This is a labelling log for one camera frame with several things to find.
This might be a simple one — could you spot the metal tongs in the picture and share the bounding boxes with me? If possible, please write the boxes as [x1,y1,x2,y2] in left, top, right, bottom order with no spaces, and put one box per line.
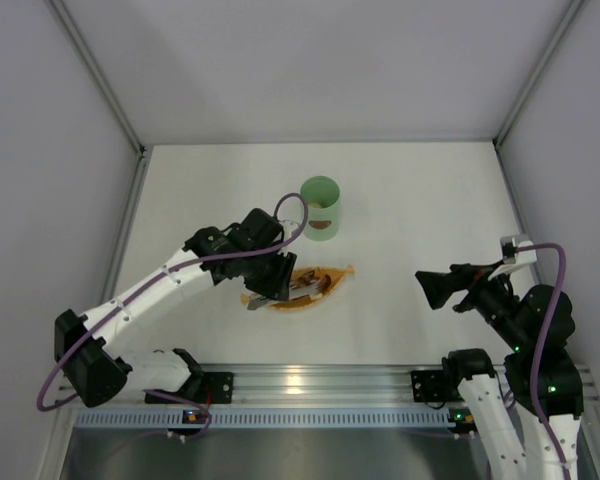
[240,276,331,311]

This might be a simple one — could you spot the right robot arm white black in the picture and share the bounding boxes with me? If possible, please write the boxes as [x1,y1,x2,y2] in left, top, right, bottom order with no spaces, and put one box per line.
[415,264,584,479]

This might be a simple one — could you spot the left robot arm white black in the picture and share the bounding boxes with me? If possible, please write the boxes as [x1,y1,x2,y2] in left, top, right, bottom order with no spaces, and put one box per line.
[54,208,297,408]

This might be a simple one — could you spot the green cylindrical lunch container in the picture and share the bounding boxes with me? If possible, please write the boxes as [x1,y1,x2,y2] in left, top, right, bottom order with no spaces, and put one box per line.
[300,176,341,242]

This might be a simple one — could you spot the orange boat-shaped woven tray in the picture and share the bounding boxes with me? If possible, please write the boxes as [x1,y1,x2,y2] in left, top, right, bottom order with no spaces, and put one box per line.
[238,264,355,314]

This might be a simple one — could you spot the brown food toy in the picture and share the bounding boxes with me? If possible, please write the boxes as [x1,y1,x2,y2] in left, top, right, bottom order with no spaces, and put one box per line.
[290,269,331,299]

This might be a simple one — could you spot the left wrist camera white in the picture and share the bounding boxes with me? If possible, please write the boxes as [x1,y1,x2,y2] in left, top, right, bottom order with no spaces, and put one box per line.
[280,219,302,240]

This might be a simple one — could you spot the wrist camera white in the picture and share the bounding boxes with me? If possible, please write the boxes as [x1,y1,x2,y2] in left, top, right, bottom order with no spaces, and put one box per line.
[280,219,302,240]
[490,234,537,279]

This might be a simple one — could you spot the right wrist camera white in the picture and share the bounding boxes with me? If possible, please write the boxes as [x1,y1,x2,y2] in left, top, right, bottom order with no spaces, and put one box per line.
[490,234,537,279]

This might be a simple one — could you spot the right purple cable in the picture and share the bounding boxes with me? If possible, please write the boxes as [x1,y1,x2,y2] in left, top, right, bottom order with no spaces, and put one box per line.
[517,242,579,480]

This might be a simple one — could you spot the purple cable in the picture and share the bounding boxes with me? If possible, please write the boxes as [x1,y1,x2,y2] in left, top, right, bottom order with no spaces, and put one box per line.
[517,242,579,480]
[36,192,311,414]

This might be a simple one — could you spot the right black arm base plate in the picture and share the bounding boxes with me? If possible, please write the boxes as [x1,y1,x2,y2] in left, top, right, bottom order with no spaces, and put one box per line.
[410,369,461,408]

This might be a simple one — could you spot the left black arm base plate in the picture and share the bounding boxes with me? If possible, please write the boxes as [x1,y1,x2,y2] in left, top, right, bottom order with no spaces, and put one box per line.
[160,372,234,405]

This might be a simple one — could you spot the aluminium mounting rail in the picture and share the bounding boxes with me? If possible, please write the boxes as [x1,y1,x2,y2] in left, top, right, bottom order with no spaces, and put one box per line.
[54,362,600,409]

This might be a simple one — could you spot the left aluminium frame post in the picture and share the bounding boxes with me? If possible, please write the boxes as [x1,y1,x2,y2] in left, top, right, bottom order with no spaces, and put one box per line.
[45,0,148,301]

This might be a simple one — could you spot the aluminium frame post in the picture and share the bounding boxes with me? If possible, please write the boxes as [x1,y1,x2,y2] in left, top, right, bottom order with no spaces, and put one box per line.
[45,0,148,301]
[492,0,588,154]

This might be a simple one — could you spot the slotted grey cable duct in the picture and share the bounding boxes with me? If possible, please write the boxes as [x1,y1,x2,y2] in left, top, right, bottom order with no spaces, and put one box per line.
[74,408,462,430]

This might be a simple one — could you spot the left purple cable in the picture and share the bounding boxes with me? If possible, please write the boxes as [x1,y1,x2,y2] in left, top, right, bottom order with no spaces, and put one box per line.
[36,192,311,414]

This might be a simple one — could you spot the right aluminium frame post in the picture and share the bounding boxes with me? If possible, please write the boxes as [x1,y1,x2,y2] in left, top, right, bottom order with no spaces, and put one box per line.
[492,0,588,154]

